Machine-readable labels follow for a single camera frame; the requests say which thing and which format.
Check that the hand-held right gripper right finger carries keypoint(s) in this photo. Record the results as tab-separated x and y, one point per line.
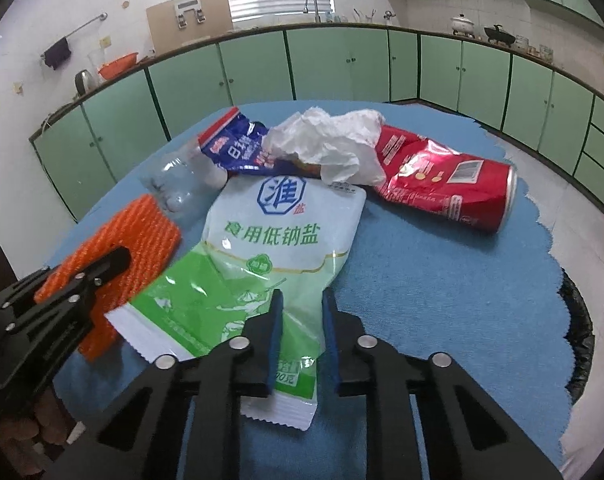
332	345

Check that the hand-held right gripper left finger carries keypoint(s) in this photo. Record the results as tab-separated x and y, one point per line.
276	340

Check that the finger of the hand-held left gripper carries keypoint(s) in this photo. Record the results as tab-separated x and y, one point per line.
102	267
17	290

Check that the large orange foam net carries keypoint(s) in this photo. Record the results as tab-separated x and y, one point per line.
142	230

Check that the clear plastic bottle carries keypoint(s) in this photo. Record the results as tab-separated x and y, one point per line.
182	180

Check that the white green salt packet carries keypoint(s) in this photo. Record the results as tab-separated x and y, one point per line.
282	220

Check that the blue snack packet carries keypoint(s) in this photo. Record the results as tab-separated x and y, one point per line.
237	147

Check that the white tissue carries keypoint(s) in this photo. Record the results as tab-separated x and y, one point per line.
332	140

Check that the red crushed soda can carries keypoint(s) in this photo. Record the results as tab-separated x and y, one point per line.
481	195

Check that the black trash bin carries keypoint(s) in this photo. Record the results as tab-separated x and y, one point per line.
581	340

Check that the person's left hand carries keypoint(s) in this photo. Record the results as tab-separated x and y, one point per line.
17	430

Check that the blue scalloped tablecloth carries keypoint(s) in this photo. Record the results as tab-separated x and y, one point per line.
431	285

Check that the steel electric kettle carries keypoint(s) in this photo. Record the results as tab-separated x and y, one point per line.
86	82

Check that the orange plastic basin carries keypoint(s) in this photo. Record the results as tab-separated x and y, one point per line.
119	65

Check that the dark towel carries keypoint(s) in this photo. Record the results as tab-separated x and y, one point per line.
57	52

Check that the green base cabinets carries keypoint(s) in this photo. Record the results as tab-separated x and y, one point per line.
332	65

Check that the utensil holder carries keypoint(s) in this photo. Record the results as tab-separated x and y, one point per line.
364	16

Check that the steel kitchen faucet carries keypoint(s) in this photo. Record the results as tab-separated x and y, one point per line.
316	10

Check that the white cooking pot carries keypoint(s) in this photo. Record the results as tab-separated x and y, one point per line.
464	25

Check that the black wok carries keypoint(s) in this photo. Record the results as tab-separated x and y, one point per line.
499	36

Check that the steel towel rail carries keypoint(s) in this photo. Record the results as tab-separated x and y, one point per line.
82	27

